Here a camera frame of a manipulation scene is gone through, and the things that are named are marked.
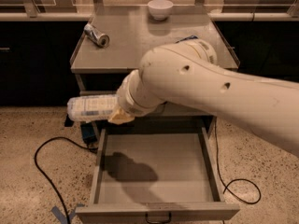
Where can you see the blue tape cross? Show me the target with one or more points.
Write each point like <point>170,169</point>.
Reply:
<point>61,217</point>

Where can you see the grey top drawer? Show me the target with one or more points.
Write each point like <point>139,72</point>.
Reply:
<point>164,110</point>

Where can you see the silver soda can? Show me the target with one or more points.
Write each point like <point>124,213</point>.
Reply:
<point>98,38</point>

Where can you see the open grey middle drawer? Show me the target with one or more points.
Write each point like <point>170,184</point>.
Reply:
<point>159,174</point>

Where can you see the blue soda can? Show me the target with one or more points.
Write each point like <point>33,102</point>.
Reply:
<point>191,37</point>

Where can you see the black middle drawer handle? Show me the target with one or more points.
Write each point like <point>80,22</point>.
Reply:
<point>150,219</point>

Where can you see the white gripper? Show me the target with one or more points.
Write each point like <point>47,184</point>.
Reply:
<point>123,101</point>

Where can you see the blue white plastic bottle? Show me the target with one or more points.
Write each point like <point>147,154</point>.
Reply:
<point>91,108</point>

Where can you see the white bowl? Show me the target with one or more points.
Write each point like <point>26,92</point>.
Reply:
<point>160,9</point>

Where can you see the blue power adapter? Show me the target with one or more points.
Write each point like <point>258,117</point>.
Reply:
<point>88,134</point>

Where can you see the grey drawer cabinet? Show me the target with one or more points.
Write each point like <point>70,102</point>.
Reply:
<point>132,32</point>

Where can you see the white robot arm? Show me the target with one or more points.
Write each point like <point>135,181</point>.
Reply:
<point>184,74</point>

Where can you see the dark base cabinets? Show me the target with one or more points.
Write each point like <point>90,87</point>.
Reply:
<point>35,56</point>

